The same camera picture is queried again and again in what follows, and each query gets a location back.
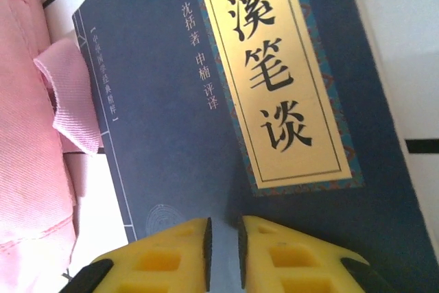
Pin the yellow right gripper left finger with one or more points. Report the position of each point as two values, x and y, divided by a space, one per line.
154 265

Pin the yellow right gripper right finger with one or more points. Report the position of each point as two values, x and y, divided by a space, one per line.
291 265

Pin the blue book with gold label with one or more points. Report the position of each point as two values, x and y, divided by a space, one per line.
154 118

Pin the pink student backpack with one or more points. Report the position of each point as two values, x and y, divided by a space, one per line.
27 135

